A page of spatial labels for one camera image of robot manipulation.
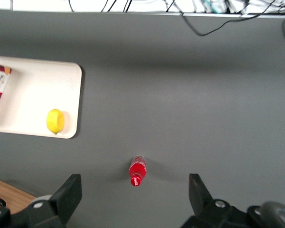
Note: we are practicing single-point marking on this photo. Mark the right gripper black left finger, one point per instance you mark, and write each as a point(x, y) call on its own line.
point(64, 199)

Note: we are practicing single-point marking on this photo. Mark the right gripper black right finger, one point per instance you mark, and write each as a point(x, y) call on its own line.
point(204, 202)

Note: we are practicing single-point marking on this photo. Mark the red coke bottle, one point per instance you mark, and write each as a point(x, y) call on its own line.
point(137, 171)

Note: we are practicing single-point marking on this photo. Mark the white rectangular tray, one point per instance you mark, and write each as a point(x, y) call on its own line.
point(38, 95)

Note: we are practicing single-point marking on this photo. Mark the light wooden board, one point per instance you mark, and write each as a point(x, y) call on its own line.
point(9, 194)

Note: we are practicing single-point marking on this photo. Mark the yellow lemon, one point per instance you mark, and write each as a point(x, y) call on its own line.
point(55, 121)

